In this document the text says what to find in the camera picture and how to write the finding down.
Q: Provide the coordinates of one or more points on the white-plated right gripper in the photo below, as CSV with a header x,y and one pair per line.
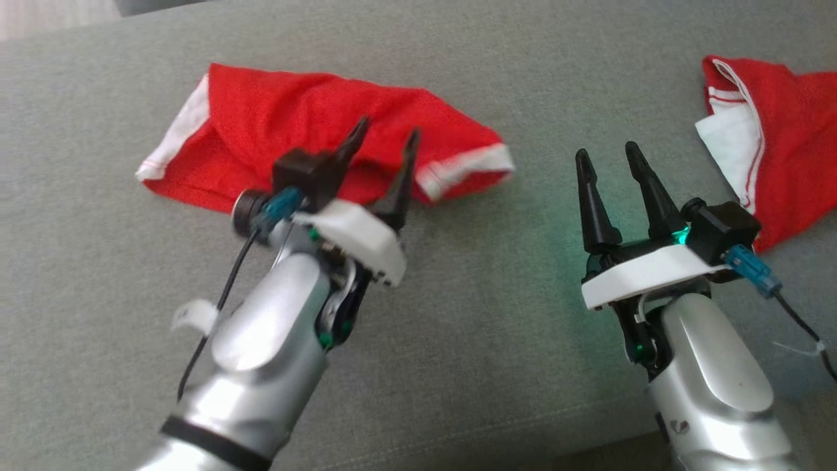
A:
x,y
647,271

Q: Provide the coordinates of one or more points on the white-plated left gripper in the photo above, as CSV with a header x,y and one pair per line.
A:
x,y
356,239

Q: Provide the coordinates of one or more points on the red shorts white stripes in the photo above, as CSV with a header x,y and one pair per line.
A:
x,y
274,124

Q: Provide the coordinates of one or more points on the red basketball jersey white trim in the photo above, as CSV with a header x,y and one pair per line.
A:
x,y
791,144

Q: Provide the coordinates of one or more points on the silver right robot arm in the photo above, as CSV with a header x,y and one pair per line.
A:
x,y
713,392

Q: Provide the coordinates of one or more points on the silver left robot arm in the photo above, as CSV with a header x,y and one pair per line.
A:
x,y
261,353

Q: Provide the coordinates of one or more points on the grey sofa seat cushion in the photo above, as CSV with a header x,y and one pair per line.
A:
x,y
458,327

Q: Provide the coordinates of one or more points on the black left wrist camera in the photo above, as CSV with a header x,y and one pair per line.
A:
x,y
294,180

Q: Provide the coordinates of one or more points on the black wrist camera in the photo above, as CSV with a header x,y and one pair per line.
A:
x,y
722,229
294,180

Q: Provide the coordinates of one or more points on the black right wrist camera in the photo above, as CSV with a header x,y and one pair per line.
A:
x,y
722,229

